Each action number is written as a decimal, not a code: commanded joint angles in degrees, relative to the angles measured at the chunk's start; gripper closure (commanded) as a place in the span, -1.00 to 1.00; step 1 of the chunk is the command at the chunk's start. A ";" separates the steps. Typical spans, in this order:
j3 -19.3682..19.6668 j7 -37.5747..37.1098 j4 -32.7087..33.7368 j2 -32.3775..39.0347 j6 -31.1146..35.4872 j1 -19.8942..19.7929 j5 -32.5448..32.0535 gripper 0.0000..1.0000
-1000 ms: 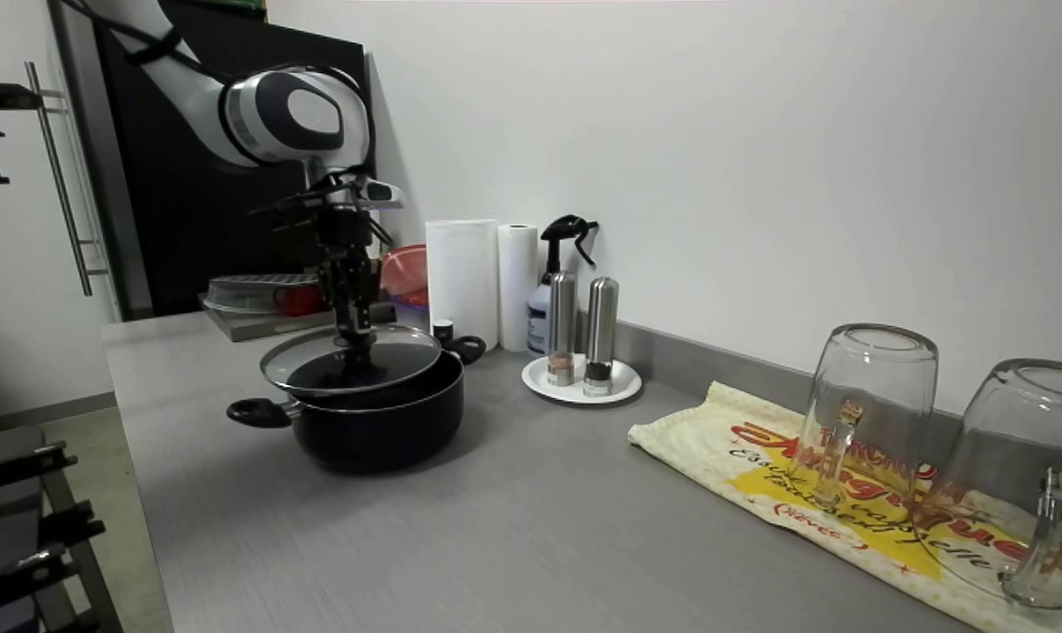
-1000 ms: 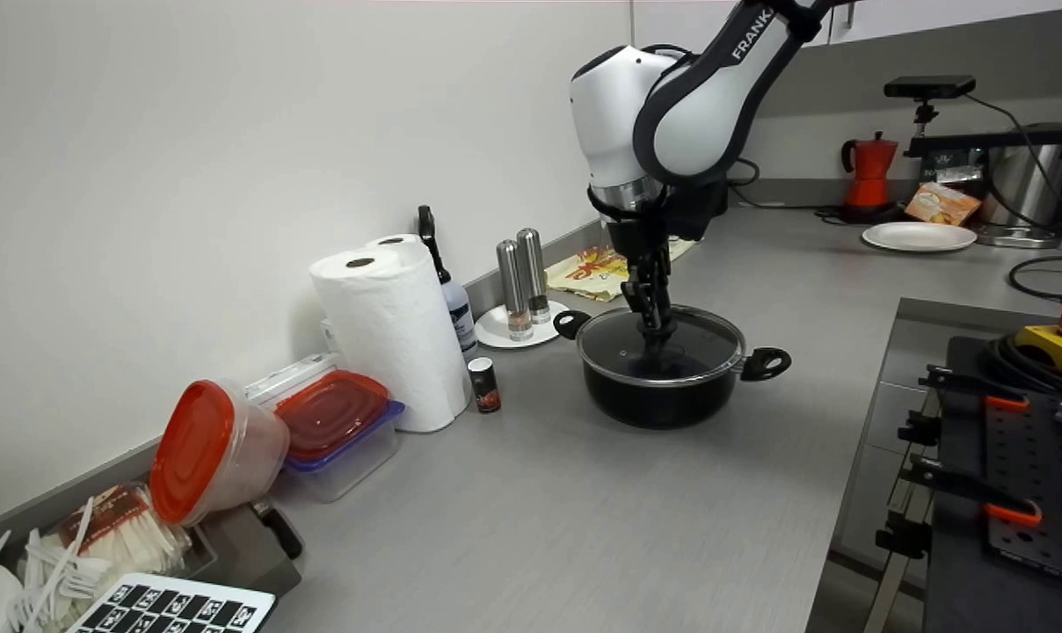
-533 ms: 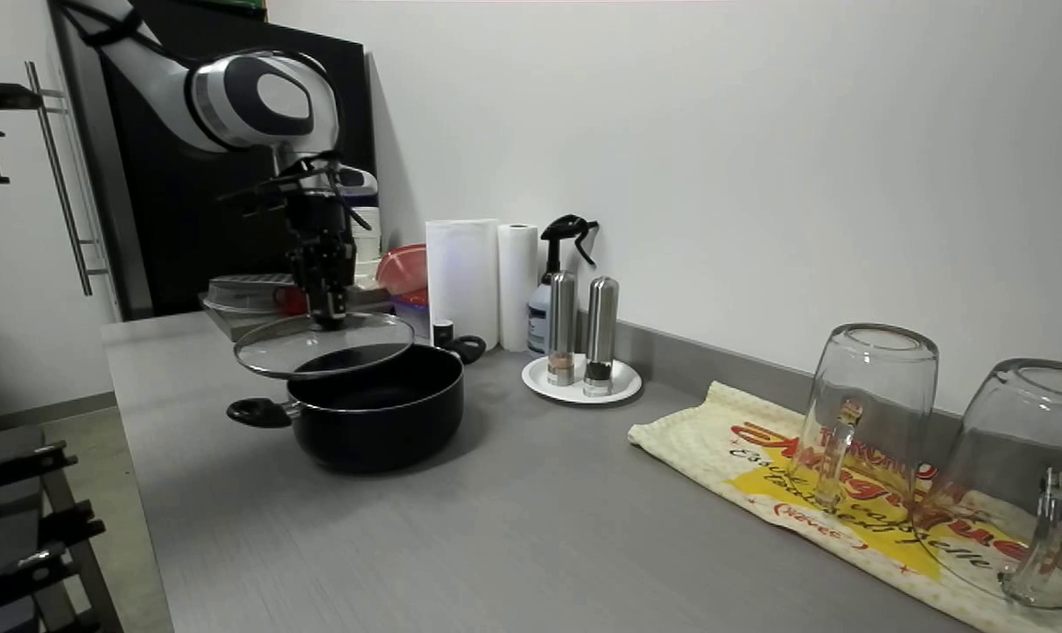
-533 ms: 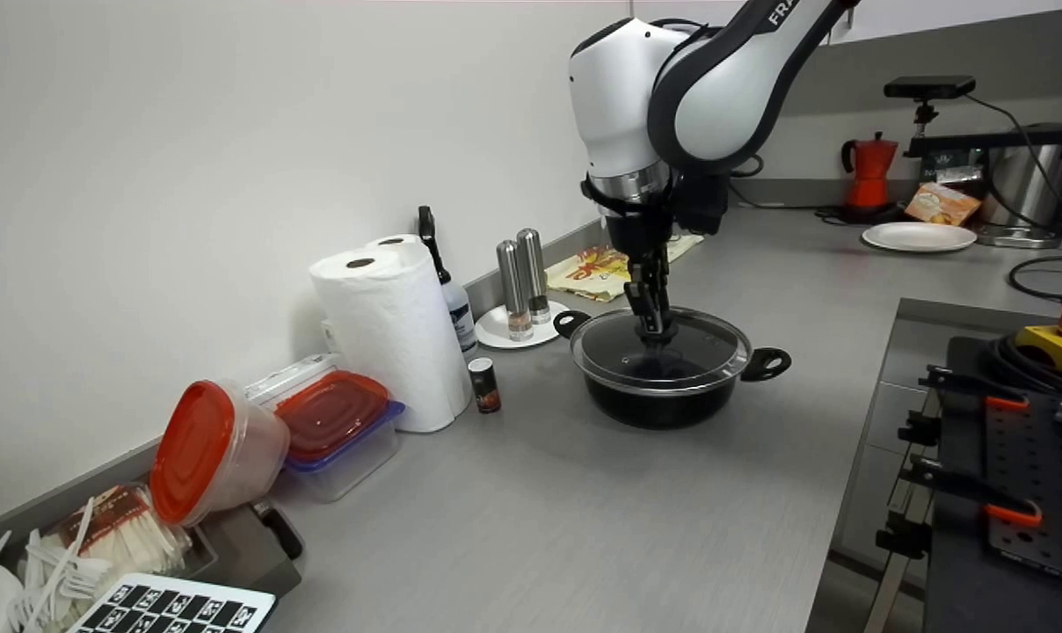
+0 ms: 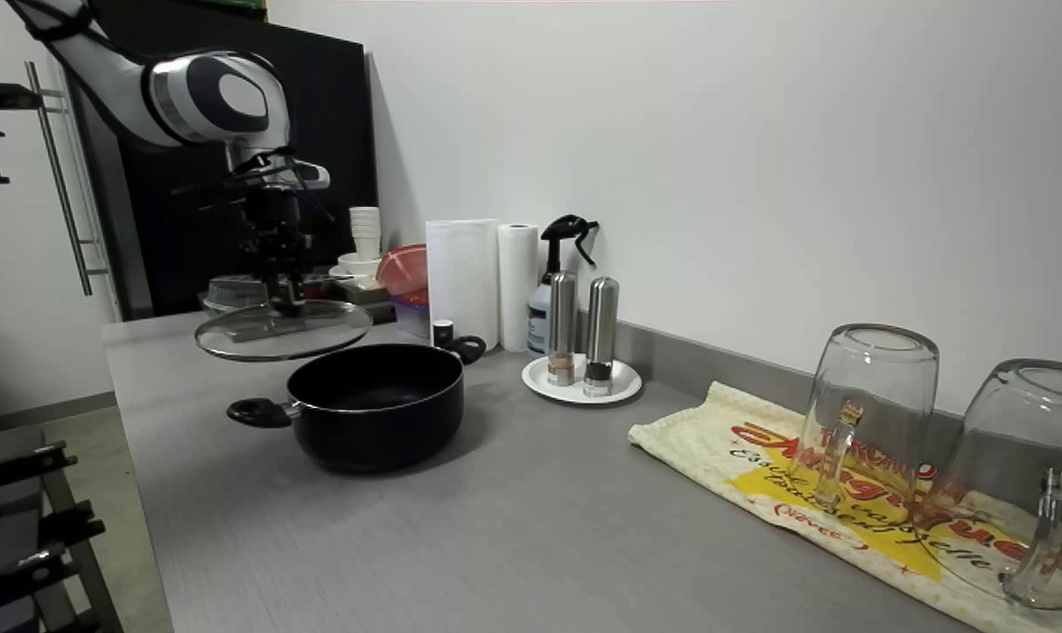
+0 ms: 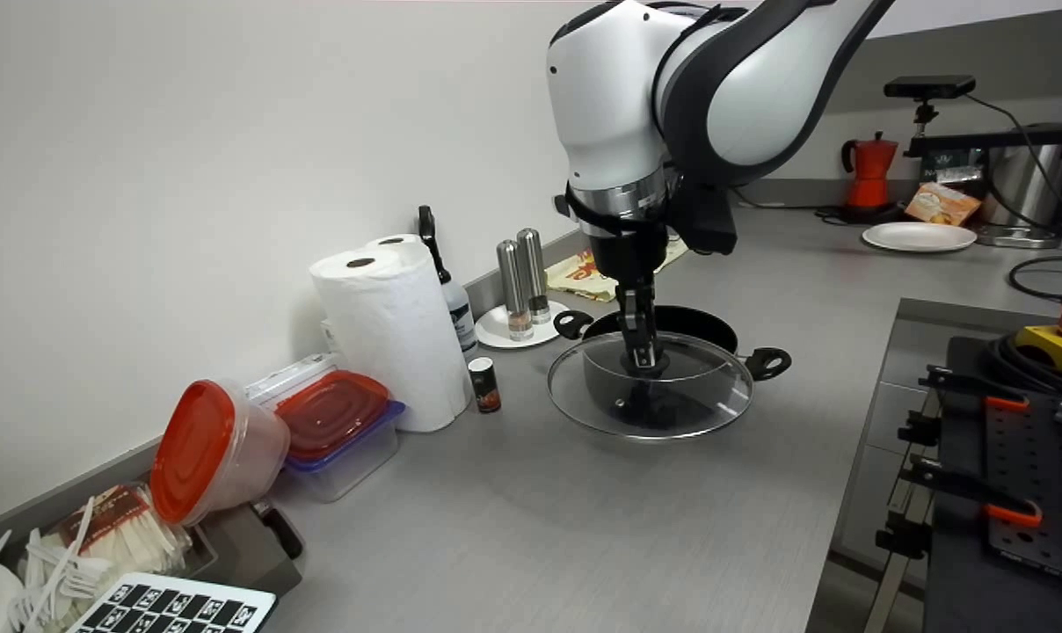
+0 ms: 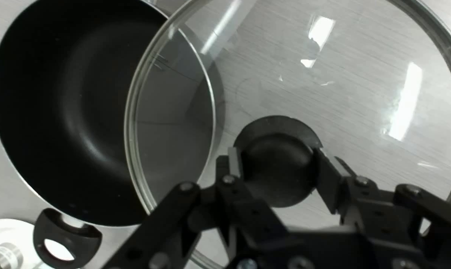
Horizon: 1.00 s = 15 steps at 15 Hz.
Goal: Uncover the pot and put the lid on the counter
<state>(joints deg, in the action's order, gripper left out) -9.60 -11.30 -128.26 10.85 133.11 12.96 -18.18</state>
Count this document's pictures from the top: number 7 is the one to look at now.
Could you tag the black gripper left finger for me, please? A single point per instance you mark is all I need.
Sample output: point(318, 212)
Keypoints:
point(175, 224)

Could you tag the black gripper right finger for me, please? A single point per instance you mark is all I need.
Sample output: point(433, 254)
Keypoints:
point(375, 209)

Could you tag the glass pot lid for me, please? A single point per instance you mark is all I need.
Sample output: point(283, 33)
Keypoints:
point(345, 75)

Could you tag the white round metal fixture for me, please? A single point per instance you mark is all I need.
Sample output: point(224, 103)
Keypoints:
point(6, 243)

